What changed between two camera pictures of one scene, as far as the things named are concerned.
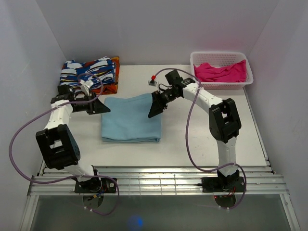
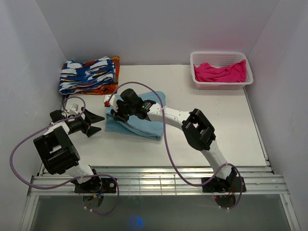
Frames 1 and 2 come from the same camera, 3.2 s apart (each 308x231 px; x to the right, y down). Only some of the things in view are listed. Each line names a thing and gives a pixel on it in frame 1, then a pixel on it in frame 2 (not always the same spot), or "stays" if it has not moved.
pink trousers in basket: (235, 72) stays
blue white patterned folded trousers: (100, 71) stays
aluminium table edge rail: (153, 181) stays
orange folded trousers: (111, 88) stays
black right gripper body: (168, 95) → (123, 112)
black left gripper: (95, 107) → (91, 131)
